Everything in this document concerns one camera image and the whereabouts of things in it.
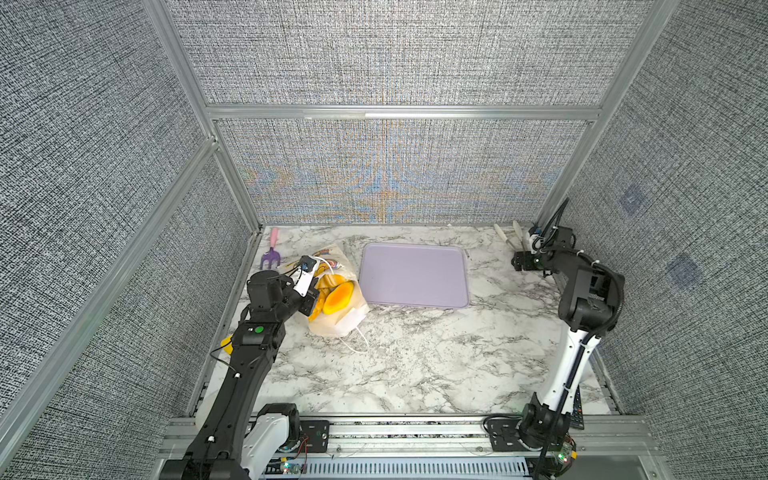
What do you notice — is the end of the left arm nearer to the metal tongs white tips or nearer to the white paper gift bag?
the white paper gift bag

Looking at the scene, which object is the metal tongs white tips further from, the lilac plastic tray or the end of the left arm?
the end of the left arm

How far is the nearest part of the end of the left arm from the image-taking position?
0.66 meters

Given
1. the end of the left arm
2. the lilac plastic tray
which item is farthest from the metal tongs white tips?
the end of the left arm

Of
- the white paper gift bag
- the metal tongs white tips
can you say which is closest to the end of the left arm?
the white paper gift bag
